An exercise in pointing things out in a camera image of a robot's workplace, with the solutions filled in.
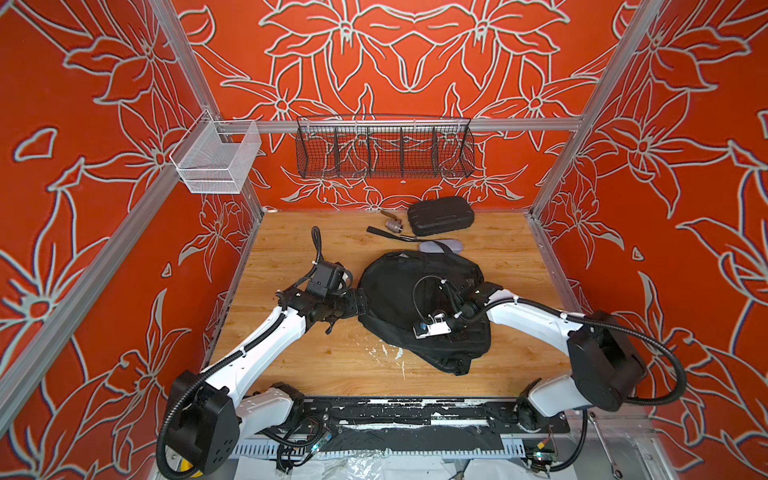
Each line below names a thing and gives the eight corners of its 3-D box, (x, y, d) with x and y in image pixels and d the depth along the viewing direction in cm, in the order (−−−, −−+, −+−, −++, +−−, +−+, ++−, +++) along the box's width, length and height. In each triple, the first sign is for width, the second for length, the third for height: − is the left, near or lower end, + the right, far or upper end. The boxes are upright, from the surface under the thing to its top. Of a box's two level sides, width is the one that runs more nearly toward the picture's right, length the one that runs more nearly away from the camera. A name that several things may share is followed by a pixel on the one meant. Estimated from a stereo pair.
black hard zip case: (409, 235, 113) (410, 225, 109) (407, 207, 123) (408, 196, 119) (474, 235, 113) (478, 224, 109) (467, 206, 123) (470, 196, 119)
